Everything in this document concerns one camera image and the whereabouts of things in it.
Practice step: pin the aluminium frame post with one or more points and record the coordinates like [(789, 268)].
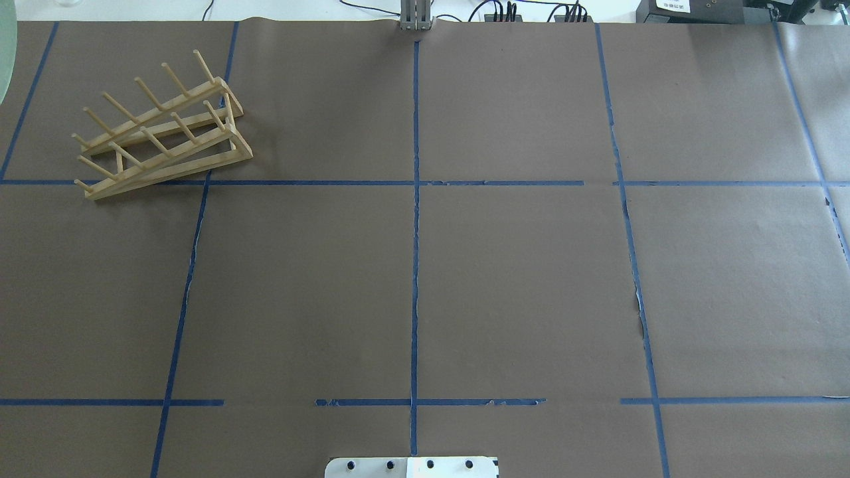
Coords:
[(416, 15)]

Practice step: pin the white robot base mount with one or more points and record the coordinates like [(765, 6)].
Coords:
[(433, 466)]

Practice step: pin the light green plate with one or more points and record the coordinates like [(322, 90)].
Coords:
[(9, 40)]

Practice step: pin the wooden plate rack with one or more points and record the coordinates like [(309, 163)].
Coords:
[(194, 132)]

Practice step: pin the black box with label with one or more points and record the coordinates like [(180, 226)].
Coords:
[(702, 12)]

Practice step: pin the black power adapter left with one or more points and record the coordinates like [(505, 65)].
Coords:
[(503, 12)]

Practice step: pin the black power adapter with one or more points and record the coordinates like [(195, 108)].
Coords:
[(503, 12), (570, 13)]

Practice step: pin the black power adapter right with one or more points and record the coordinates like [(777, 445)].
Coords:
[(570, 13)]

